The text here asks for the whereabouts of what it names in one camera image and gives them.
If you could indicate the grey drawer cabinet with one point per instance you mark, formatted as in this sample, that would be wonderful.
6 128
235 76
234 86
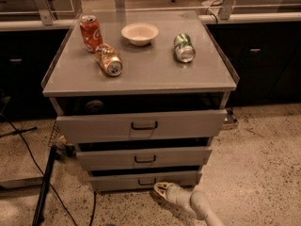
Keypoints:
152 69

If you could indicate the orange soda can lying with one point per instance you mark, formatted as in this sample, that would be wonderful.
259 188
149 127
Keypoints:
109 60

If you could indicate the dark round object in drawer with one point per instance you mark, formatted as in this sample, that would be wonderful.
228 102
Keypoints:
94 107

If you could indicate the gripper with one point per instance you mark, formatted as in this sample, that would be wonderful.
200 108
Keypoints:
173 195

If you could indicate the black counter cabinets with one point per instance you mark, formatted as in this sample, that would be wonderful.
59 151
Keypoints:
266 56

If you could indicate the grey bottom drawer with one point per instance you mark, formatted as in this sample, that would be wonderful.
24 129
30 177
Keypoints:
135 179

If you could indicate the grey top drawer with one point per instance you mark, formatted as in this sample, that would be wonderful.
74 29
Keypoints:
142 117

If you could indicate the red soda can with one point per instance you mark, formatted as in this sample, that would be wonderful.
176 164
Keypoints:
91 32

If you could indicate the green soda can lying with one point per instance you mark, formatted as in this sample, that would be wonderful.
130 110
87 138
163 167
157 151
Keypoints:
184 50

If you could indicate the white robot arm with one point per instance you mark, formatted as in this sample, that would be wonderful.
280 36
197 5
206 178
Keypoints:
194 203

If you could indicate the grey drawer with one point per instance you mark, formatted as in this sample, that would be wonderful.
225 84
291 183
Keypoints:
142 117
143 154
135 179

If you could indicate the black stand leg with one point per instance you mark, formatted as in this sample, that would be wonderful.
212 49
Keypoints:
38 217

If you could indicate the white bowl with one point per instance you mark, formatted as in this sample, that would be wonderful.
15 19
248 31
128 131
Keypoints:
139 34

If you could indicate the grey middle drawer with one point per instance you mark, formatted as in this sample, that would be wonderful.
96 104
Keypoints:
143 154

